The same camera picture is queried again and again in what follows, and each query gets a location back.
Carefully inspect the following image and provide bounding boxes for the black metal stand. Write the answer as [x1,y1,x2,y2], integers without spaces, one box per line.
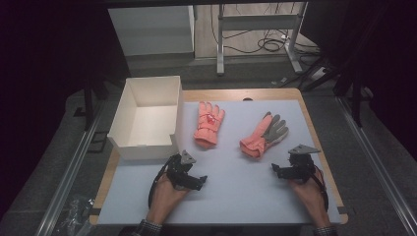
[333,57,367,128]
[73,73,110,133]

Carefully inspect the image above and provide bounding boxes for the white cardboard box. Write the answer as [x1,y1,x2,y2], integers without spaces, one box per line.
[106,75,184,161]

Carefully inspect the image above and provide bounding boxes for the person's left hand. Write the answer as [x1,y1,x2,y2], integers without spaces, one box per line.
[146,178,191,221]

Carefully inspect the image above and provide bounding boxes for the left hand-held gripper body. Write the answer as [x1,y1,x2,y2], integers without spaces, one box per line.
[162,149,199,191]

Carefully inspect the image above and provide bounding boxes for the white power strip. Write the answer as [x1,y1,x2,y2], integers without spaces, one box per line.
[309,66,328,82]

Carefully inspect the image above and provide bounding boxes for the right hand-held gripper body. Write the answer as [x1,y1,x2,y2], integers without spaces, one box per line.
[284,144,322,184]

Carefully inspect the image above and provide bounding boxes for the white cabinet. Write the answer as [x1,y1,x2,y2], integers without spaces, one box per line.
[107,4,196,57]

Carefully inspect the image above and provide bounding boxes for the pink glove with grey palm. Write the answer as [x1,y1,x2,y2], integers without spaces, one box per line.
[239,111,290,159]

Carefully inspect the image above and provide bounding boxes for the black and red gripper cable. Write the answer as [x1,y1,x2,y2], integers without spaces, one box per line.
[313,164,330,211]

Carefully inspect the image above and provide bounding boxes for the black floor cables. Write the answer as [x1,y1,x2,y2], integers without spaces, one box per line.
[209,4,322,58]

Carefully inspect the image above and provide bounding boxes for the aluminium rail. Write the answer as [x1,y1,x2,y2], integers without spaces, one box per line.
[33,99,110,236]
[336,95,417,236]

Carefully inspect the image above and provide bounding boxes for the grey metal desk frame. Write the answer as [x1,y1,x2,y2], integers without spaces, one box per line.
[215,1,310,77]

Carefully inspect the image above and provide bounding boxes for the person's right hand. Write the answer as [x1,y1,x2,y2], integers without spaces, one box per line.
[288,178,330,221]

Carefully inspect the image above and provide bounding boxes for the clear plastic bag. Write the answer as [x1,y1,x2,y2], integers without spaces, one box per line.
[51,195,96,236]

